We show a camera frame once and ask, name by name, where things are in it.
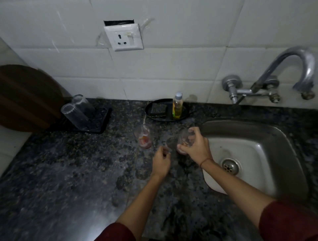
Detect person's right hand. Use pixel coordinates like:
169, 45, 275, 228
177, 127, 213, 167

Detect person's left hand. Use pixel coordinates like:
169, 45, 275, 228
151, 146, 171, 178

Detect clear drinking glass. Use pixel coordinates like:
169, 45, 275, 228
177, 129, 197, 155

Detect person's right forearm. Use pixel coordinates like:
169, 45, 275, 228
201, 159, 318, 241

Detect person's left forearm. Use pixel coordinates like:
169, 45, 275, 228
94, 173, 166, 241

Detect glass with red residue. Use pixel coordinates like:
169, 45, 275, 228
134, 124, 152, 149

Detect black oval tray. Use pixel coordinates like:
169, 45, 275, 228
145, 98, 193, 122

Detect dark scrub sponge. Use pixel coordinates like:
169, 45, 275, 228
150, 103, 167, 117

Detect yellow dish soap bottle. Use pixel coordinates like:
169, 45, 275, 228
172, 92, 184, 119

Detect sink drain strainer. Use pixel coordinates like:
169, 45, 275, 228
221, 158, 241, 175

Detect stainless steel sink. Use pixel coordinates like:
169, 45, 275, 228
200, 120, 310, 201

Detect black square drying tray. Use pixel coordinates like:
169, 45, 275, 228
47, 105, 112, 134

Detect clear upturned glass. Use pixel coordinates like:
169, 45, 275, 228
72, 94, 96, 116
61, 103, 90, 131

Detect round wooden board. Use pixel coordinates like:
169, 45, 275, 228
0, 65, 65, 132

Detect chrome wall tap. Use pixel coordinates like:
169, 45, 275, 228
222, 46, 316, 105

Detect white wall socket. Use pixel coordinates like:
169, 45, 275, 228
104, 23, 144, 52

